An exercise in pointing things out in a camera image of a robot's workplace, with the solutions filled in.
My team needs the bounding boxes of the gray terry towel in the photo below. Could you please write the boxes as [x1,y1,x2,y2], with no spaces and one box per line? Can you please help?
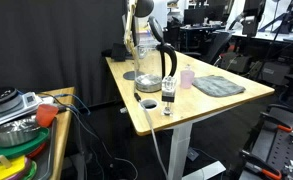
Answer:
[191,75,247,98]

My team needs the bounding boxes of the square glass jar black band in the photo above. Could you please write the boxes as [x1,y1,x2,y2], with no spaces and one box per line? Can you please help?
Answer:
[160,75,178,117]

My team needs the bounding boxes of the pink plastic cup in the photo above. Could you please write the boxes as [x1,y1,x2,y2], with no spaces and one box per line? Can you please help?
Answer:
[180,64,196,90]

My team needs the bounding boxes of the black box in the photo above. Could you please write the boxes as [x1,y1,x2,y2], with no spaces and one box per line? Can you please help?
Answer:
[101,42,134,63]

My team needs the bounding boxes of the white desk leg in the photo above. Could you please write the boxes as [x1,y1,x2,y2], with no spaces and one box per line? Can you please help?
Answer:
[167,121,227,180]

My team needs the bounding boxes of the black office chair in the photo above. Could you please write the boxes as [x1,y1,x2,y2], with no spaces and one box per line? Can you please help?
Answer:
[185,30,234,66]

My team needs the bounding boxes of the black computer monitor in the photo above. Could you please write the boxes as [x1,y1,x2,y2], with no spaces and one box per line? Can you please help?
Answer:
[183,7,207,27]

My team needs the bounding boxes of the red plastic cup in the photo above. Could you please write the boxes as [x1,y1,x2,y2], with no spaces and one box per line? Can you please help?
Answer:
[35,103,60,128]

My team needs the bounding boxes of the white digital kitchen scale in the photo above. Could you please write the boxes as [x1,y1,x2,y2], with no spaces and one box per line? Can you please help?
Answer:
[0,91,44,129]

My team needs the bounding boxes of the red plastic plate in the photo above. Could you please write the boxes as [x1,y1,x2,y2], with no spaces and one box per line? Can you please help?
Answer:
[25,141,49,159]

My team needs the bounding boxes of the gray metal tray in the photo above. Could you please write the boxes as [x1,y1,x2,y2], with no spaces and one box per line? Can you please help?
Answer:
[30,118,58,180]

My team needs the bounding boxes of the shiny metal bowl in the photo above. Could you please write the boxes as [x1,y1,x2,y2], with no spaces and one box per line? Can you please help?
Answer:
[0,116,42,148]

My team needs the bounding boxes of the black perforated board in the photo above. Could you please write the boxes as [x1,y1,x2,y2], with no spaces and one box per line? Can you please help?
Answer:
[244,106,293,180]

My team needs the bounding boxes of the black round dish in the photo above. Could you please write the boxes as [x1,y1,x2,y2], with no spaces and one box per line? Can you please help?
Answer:
[0,86,19,108]

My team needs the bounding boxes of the green plastic plate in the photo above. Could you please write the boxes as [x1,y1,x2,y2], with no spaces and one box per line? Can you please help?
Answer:
[0,127,50,165]

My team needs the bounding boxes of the black tripod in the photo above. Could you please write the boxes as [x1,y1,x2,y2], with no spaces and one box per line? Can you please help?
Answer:
[259,0,293,34]

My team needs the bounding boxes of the glass kettle black handle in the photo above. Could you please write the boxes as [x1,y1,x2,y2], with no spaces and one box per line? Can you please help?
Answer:
[133,15,178,94]

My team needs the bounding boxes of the round desk cable grommet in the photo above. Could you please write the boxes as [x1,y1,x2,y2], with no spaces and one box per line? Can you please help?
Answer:
[139,98,159,111]

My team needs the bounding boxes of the white cable black plug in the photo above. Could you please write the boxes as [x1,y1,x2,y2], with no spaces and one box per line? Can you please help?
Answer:
[134,92,170,180]

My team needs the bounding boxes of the blue cable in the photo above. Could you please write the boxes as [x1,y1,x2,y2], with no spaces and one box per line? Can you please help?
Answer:
[50,93,92,116]

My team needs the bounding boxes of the orange handled black clamp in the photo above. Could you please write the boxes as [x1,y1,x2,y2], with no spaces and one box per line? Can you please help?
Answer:
[259,111,293,134]
[239,149,283,180]

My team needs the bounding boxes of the colourful stacking ring toy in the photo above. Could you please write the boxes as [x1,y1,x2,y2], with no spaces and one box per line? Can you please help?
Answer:
[0,154,38,180]

